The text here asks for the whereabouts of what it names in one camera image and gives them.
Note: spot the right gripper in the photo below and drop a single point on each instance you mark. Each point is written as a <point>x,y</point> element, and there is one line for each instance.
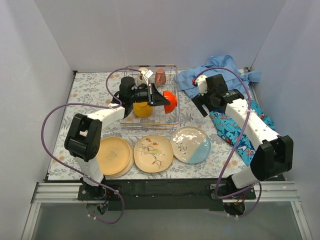
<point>200,103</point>

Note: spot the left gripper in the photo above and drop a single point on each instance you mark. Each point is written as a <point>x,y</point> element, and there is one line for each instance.
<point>151,94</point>

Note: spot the red bowl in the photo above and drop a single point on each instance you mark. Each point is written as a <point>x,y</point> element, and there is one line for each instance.
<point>173,102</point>

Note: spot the yellow bowl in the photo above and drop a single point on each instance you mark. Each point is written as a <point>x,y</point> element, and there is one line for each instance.
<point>142,109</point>

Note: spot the pink mug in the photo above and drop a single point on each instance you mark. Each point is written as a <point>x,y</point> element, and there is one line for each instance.
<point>160,77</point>

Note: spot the cream steel tumbler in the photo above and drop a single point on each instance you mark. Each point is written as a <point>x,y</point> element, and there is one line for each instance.
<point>141,79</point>

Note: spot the wire dish rack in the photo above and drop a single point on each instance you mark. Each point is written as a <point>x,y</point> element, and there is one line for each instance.
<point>160,120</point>

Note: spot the cream and blue plate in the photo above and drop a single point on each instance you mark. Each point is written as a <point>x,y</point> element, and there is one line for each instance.
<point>190,145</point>

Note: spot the bird pattern plate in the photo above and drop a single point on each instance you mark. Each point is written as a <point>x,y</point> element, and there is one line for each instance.
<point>153,154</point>

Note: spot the orange plate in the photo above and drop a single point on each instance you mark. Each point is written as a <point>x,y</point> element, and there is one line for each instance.
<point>113,156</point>

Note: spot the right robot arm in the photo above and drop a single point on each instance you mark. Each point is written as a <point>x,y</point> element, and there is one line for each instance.
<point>273,153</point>

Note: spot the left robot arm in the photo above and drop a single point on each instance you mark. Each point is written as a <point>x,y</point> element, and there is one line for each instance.
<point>84,135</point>

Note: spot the shark print cloth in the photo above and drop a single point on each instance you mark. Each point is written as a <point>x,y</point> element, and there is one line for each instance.
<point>229,131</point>

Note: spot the light blue shirt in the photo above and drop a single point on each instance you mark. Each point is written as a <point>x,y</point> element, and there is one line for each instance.
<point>224,65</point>

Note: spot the lower tan plate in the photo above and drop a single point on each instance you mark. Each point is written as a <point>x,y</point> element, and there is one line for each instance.
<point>128,166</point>

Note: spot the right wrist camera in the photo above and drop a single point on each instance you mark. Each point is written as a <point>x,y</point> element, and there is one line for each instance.
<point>201,83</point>

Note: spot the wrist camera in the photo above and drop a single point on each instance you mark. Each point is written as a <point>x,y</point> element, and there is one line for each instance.
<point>201,83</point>
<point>146,75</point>

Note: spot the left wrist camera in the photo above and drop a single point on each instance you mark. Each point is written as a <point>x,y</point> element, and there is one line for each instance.
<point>146,75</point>

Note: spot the aluminium frame rail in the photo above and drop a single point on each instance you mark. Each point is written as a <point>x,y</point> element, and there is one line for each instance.
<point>272,191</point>

